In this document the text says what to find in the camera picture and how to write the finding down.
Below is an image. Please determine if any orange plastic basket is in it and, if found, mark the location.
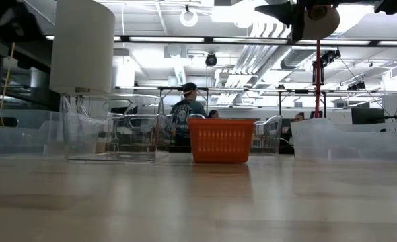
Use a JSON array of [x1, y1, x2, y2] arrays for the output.
[[187, 118, 255, 165]]

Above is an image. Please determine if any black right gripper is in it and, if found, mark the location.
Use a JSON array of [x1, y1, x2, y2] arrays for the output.
[[254, 0, 337, 42]]

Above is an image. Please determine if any black ceiling camera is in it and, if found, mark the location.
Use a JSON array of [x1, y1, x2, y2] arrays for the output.
[[205, 52, 219, 68]]

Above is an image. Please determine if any black monitor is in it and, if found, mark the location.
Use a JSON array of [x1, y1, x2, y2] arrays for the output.
[[351, 107, 387, 126]]

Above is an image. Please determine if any frosted white plastic basket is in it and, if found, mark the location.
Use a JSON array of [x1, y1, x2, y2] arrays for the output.
[[290, 117, 397, 164], [0, 108, 65, 158]]

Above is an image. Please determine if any white cylinder table lamp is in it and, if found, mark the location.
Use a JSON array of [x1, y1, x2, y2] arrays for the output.
[[49, 0, 116, 96]]

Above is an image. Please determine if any red desk lamp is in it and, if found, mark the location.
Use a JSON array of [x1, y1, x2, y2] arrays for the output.
[[302, 5, 341, 119]]

